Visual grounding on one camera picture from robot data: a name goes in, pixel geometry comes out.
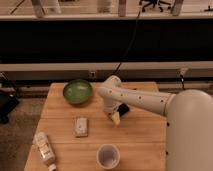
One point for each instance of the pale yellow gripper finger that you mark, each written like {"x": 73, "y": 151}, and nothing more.
{"x": 116, "y": 118}

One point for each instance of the black eraser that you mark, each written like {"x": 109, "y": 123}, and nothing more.
{"x": 123, "y": 109}

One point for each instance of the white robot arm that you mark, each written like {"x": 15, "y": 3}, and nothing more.
{"x": 189, "y": 129}

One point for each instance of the clear plastic cup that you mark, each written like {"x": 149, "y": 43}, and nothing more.
{"x": 108, "y": 156}

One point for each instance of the green bowl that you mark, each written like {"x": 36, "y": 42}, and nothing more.
{"x": 77, "y": 91}

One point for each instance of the white plastic bottle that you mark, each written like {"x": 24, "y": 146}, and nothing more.
{"x": 47, "y": 155}

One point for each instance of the dark object at left edge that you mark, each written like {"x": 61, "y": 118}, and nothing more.
{"x": 8, "y": 101}

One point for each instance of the black office chair base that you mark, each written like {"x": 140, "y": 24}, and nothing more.
{"x": 153, "y": 3}

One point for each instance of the white wall outlet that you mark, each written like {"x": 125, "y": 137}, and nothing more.
{"x": 92, "y": 74}

